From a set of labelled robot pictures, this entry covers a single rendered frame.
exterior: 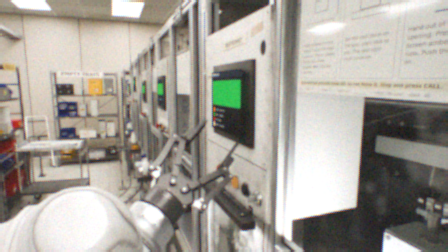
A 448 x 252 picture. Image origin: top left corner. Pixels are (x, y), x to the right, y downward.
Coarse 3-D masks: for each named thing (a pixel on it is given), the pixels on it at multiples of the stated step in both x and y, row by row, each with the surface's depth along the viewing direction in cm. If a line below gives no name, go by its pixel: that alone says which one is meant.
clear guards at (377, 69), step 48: (288, 0) 52; (336, 0) 41; (384, 0) 34; (432, 0) 29; (288, 48) 53; (336, 48) 41; (384, 48) 34; (432, 48) 29; (288, 96) 53; (336, 96) 42; (384, 96) 34; (432, 96) 29; (288, 144) 54; (336, 144) 42; (384, 144) 35; (432, 144) 30; (288, 192) 55; (336, 192) 43; (384, 192) 35; (432, 192) 30; (240, 240) 78; (288, 240) 56; (336, 240) 44; (384, 240) 36; (432, 240) 30
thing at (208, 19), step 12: (204, 0) 95; (204, 12) 97; (204, 24) 98; (204, 36) 98; (204, 48) 99; (204, 60) 99; (204, 84) 101; (204, 96) 102; (204, 108) 102; (204, 132) 104; (204, 144) 105; (204, 156) 106; (204, 168) 106; (204, 192) 108
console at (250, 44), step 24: (240, 24) 69; (264, 24) 58; (216, 48) 85; (240, 48) 69; (264, 48) 59; (264, 72) 59; (264, 96) 60; (264, 120) 60; (216, 144) 90; (240, 144) 72; (264, 144) 61; (216, 168) 91; (240, 168) 73; (264, 168) 61; (240, 192) 74; (264, 192) 62; (264, 216) 63
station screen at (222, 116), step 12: (216, 72) 79; (228, 72) 71; (240, 72) 65; (240, 84) 65; (240, 96) 65; (216, 108) 81; (228, 108) 73; (240, 108) 66; (216, 120) 82; (228, 120) 73; (240, 120) 66; (228, 132) 74; (240, 132) 67
